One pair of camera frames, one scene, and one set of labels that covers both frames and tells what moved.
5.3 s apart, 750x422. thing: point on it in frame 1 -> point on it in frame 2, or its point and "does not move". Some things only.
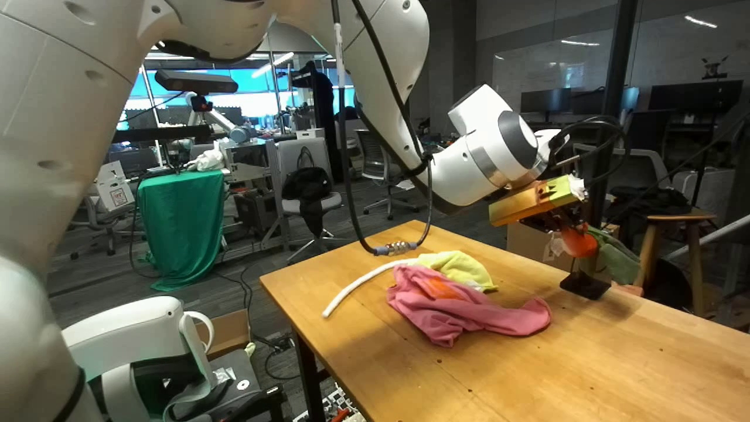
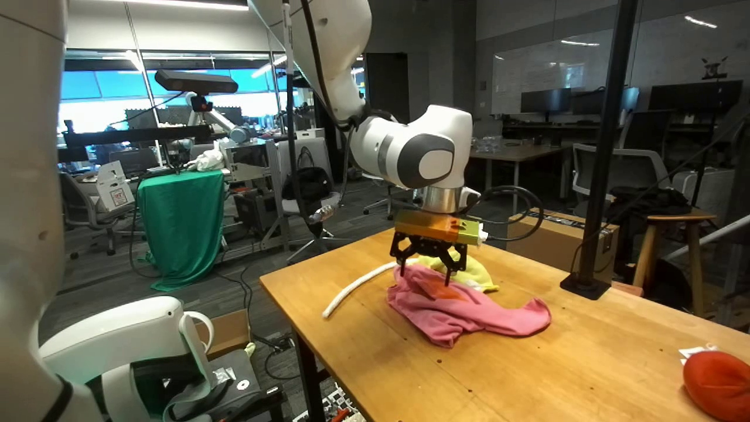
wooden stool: [693, 262] does not move
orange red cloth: [580, 239] -> [717, 384]
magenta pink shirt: [441, 310] does not move
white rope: [384, 265] does not move
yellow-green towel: [459, 269] does not move
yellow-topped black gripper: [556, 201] -> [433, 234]
